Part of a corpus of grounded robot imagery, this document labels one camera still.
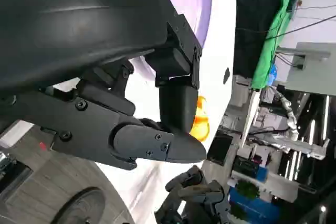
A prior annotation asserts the blue box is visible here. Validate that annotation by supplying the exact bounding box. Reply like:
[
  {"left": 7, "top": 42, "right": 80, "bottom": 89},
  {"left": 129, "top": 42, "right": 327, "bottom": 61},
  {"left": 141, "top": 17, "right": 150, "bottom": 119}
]
[{"left": 227, "top": 166, "right": 281, "bottom": 224}]

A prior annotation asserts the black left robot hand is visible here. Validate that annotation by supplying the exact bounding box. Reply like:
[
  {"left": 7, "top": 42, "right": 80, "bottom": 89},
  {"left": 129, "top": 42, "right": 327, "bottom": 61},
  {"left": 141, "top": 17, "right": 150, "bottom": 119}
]
[{"left": 0, "top": 0, "right": 207, "bottom": 171}]

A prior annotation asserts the black backdrop cloth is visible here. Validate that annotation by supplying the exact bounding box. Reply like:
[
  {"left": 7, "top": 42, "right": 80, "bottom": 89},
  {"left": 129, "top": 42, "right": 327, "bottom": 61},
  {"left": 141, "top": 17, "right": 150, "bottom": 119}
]
[{"left": 234, "top": 0, "right": 289, "bottom": 78}]

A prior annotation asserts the grey desk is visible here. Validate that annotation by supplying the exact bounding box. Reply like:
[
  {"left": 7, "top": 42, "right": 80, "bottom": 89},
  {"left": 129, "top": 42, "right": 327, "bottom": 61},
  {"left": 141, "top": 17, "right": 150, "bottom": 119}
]
[{"left": 275, "top": 41, "right": 336, "bottom": 94}]

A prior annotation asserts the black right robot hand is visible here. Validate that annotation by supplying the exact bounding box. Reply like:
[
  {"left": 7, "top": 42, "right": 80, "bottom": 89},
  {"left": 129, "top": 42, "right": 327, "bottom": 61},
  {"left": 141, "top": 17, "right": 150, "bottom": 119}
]
[{"left": 154, "top": 165, "right": 232, "bottom": 224}]

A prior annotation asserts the orange white toy bread roll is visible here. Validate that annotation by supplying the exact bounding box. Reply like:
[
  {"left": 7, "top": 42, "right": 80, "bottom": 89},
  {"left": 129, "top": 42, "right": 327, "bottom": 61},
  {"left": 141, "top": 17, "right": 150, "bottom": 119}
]
[{"left": 188, "top": 95, "right": 211, "bottom": 141}]

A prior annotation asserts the green cloth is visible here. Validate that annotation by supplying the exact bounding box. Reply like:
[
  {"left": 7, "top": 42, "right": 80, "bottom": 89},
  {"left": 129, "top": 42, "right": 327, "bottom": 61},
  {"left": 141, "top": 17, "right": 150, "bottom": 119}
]
[{"left": 250, "top": 0, "right": 296, "bottom": 89}]

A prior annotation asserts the black round base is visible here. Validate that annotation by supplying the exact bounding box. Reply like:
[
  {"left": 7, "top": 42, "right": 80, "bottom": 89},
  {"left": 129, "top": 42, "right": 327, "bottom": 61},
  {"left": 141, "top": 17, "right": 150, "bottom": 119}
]
[{"left": 56, "top": 187, "right": 107, "bottom": 224}]

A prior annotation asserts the thin black cable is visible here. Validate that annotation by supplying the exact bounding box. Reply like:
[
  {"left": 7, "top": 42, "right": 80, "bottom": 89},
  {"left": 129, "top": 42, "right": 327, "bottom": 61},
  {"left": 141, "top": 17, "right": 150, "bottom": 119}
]
[{"left": 235, "top": 15, "right": 336, "bottom": 37}]

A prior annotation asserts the green artificial plant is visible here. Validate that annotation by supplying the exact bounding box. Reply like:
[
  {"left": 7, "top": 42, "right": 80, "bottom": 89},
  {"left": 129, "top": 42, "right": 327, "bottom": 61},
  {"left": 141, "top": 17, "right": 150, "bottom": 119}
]
[{"left": 237, "top": 178, "right": 260, "bottom": 199}]

